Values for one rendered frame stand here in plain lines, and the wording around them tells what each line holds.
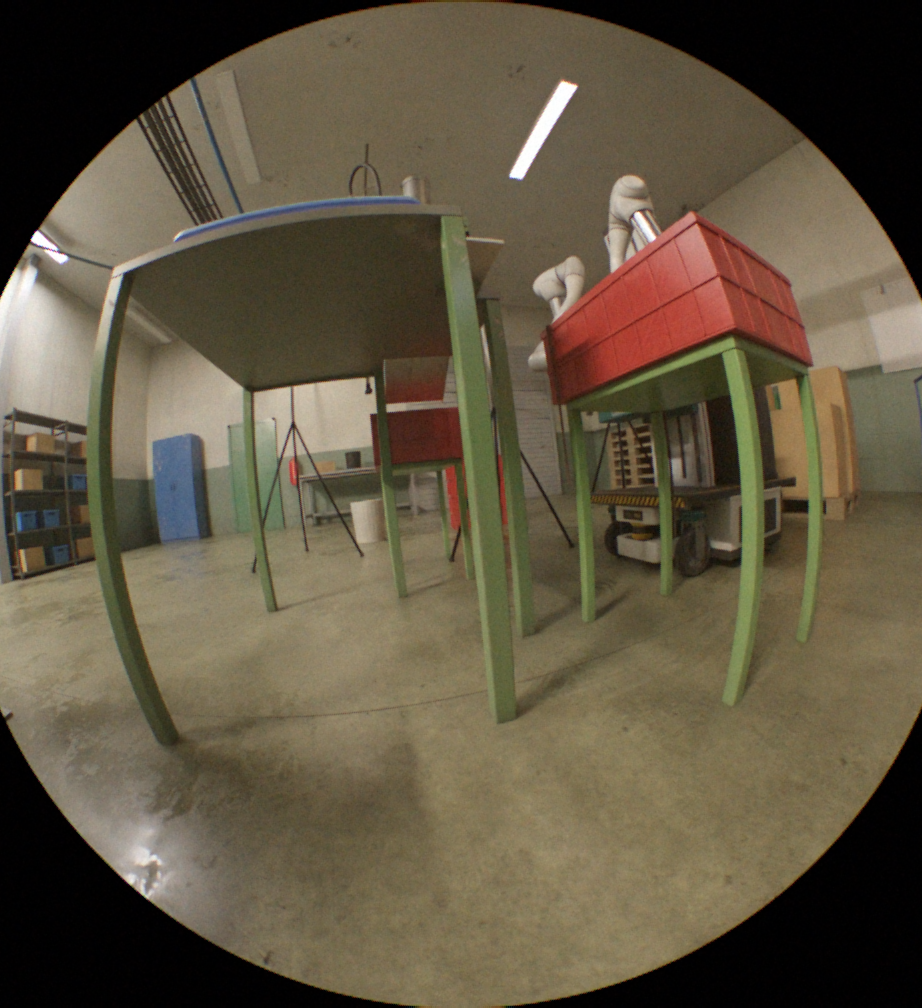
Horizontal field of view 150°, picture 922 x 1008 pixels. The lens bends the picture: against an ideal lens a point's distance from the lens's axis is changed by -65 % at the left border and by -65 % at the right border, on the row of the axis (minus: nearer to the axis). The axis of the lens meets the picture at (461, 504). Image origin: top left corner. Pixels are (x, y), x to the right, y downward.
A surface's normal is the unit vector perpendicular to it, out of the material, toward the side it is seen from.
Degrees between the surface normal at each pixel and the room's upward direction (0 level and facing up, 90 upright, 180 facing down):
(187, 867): 0
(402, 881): 0
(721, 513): 90
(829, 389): 90
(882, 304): 90
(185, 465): 90
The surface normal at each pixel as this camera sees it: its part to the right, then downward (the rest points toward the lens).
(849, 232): -0.97, 0.11
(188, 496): 0.22, 0.04
